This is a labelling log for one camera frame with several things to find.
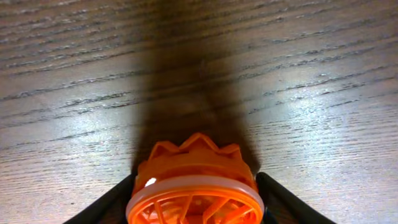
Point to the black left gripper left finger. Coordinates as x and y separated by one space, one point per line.
109 208

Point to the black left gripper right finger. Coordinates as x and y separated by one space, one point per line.
302 212

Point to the orange round spinner toy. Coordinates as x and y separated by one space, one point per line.
195 182

